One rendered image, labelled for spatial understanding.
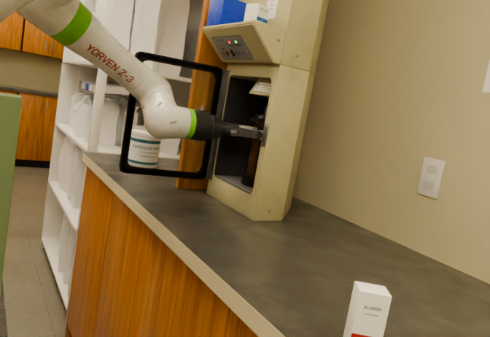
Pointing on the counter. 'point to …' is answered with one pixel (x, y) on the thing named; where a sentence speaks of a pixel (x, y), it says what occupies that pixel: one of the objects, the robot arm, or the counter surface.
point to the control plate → (232, 47)
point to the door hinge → (221, 117)
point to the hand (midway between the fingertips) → (260, 133)
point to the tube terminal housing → (281, 87)
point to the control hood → (251, 40)
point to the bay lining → (234, 162)
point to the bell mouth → (262, 87)
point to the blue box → (225, 11)
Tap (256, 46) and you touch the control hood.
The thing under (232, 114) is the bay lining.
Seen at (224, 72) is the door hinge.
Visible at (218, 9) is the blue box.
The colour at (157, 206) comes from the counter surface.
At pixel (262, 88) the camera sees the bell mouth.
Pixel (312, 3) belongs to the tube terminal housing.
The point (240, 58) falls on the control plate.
